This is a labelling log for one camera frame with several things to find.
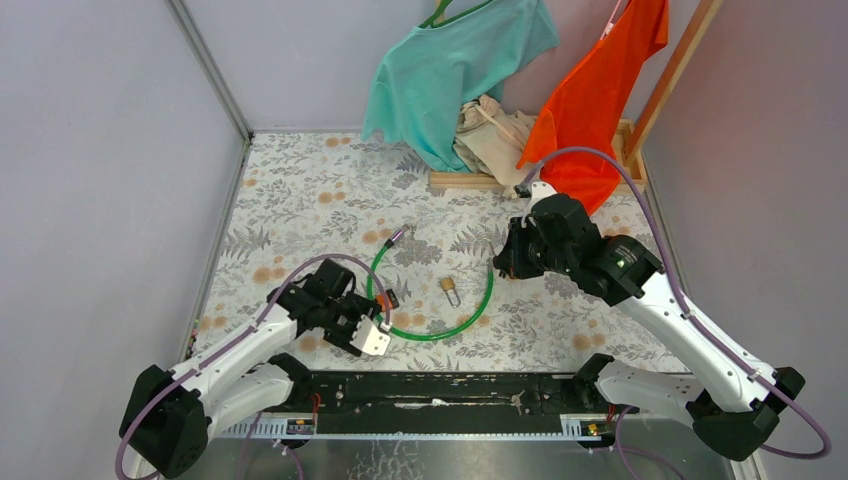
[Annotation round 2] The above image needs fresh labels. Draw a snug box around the purple cable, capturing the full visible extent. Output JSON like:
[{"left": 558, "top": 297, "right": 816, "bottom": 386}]
[
  {"left": 115, "top": 253, "right": 393, "bottom": 480},
  {"left": 519, "top": 146, "right": 833, "bottom": 480}
]

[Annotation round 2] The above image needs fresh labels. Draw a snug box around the teal t-shirt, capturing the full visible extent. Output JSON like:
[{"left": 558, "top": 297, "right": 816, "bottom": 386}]
[{"left": 361, "top": 1, "right": 559, "bottom": 173}]

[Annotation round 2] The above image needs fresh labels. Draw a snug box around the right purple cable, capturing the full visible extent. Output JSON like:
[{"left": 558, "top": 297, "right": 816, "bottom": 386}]
[{"left": 519, "top": 146, "right": 833, "bottom": 480}]

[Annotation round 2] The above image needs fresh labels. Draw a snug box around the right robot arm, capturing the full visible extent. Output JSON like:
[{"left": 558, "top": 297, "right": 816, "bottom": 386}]
[{"left": 493, "top": 193, "right": 805, "bottom": 461}]

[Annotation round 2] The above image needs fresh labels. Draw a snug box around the green clothes hanger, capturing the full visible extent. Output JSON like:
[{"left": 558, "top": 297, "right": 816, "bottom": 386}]
[{"left": 419, "top": 0, "right": 491, "bottom": 29}]

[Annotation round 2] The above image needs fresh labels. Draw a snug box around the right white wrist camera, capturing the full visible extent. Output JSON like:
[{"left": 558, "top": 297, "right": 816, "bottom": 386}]
[{"left": 513, "top": 181, "right": 557, "bottom": 218}]

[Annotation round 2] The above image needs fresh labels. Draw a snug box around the green cable lock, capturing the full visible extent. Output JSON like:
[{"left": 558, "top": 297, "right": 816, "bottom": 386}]
[{"left": 366, "top": 225, "right": 496, "bottom": 343}]

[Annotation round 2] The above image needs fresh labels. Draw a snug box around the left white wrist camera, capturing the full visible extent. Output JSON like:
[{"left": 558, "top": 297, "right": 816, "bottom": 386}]
[{"left": 350, "top": 319, "right": 391, "bottom": 356}]

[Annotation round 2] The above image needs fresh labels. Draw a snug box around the floral table mat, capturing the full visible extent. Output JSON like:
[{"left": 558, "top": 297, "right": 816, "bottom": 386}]
[{"left": 191, "top": 133, "right": 683, "bottom": 373}]

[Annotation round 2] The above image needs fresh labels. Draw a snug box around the orange t-shirt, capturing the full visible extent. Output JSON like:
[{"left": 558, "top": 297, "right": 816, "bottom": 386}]
[{"left": 517, "top": 0, "right": 670, "bottom": 214}]

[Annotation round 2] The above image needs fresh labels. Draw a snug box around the brass padlock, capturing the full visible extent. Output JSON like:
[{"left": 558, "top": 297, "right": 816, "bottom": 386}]
[{"left": 439, "top": 277, "right": 461, "bottom": 308}]

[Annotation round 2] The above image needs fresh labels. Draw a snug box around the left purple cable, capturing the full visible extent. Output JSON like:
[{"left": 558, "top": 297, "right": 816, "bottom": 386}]
[{"left": 115, "top": 253, "right": 393, "bottom": 480}]

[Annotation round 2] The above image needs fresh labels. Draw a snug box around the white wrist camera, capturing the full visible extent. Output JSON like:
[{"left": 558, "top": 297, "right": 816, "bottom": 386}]
[
  {"left": 350, "top": 319, "right": 391, "bottom": 356},
  {"left": 513, "top": 181, "right": 557, "bottom": 218}
]

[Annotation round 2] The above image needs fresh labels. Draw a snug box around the beige cloth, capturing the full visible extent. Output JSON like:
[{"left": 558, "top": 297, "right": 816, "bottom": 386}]
[{"left": 453, "top": 94, "right": 536, "bottom": 199}]

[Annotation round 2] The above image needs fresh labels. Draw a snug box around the orange black padlock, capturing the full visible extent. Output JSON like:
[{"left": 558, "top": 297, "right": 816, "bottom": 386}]
[{"left": 375, "top": 289, "right": 399, "bottom": 312}]

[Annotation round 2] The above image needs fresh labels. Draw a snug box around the wooden clothes rack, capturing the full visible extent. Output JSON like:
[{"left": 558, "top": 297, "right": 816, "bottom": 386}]
[{"left": 428, "top": 0, "right": 723, "bottom": 197}]

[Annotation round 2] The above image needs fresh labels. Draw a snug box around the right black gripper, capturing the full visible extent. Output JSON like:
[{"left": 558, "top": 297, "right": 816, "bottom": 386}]
[{"left": 494, "top": 216, "right": 574, "bottom": 279}]

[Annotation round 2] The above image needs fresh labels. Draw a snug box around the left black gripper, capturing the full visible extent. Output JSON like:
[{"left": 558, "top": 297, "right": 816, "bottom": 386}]
[{"left": 321, "top": 293, "right": 383, "bottom": 359}]

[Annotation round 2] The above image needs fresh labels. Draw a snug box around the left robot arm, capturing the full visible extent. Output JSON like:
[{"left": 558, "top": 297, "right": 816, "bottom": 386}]
[{"left": 114, "top": 253, "right": 392, "bottom": 479}]

